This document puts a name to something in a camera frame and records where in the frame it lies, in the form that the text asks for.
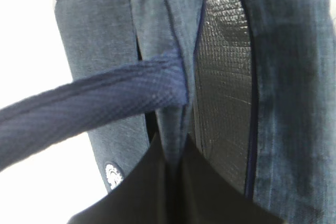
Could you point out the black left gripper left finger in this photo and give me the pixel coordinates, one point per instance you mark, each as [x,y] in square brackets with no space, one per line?
[140,198]

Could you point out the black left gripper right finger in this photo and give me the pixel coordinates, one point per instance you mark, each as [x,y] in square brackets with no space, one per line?
[205,197]

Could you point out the dark blue insulated lunch bag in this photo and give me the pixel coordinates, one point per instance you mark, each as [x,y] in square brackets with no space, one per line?
[252,82]

